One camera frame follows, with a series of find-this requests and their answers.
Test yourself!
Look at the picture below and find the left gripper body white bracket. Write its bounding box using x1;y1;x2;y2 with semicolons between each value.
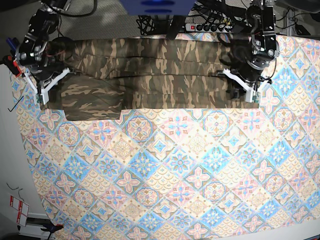
222;64;271;103

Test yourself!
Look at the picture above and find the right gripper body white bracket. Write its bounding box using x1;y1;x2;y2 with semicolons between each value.
24;67;72;105

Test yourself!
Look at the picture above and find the camouflage T-shirt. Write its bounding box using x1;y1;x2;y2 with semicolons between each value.
44;38;259;121

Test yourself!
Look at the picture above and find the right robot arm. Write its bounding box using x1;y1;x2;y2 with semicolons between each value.
15;0;71;107

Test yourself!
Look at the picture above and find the black hex key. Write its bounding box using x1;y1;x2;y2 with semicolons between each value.
7;95;24;113

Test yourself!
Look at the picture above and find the red black clamp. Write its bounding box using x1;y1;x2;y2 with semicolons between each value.
0;55;22;77

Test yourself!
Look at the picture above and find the blue clamp upper left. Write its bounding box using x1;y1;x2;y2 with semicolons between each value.
6;37;20;54

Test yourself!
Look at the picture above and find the blue clamp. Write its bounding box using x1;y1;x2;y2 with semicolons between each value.
40;223;64;234
6;37;20;54

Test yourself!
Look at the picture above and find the white power strip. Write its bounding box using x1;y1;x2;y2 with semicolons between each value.
185;23;235;33

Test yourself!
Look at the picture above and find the patterned tile tablecloth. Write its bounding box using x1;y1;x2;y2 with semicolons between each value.
10;36;320;240

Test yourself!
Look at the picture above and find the red white label tag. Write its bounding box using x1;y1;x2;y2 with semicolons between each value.
10;195;30;227

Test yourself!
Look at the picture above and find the blue clamp lower left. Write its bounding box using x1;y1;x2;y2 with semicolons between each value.
40;223;64;234

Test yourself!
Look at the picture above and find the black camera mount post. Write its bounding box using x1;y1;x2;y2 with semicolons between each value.
165;15;186;40

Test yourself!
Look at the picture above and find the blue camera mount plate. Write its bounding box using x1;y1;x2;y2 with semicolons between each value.
120;0;196;16

